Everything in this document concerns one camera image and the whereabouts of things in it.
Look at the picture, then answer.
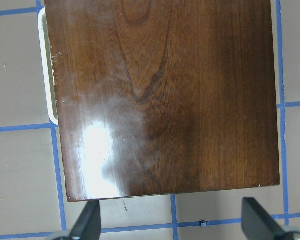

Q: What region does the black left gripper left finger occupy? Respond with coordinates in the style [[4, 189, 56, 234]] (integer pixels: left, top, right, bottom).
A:
[[69, 200, 101, 240]]

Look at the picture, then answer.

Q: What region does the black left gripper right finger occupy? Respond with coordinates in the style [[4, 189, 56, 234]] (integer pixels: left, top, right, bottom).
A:
[[241, 197, 285, 240]]

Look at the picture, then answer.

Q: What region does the brown wooden drawer box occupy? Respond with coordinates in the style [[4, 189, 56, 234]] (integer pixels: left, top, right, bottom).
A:
[[44, 0, 280, 202]]

